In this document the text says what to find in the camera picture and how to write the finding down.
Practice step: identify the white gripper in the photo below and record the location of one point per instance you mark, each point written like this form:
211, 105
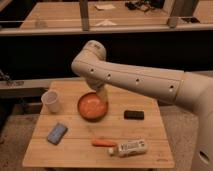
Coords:
102, 94

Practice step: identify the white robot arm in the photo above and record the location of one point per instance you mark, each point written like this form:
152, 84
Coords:
190, 91

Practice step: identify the orange bowl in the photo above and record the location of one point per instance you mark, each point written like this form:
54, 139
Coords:
91, 107

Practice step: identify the black rectangular block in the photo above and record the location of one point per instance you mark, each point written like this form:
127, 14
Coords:
138, 115

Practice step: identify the wooden cutting board table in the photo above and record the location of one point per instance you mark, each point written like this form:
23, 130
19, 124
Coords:
75, 149

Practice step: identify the blue sponge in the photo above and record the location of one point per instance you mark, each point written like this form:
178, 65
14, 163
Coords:
57, 133

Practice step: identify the white plastic bottle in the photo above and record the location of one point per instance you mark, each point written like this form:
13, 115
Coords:
129, 148

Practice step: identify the folded white paper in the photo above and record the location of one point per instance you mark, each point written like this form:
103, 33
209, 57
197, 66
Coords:
106, 22

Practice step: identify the white paper sheet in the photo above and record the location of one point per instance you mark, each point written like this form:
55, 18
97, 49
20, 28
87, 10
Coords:
104, 7

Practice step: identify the grey metal post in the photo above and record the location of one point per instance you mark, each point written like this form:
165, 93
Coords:
175, 11
84, 14

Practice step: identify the grey metal post right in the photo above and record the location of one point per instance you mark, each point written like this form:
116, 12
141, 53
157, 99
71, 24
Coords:
175, 11

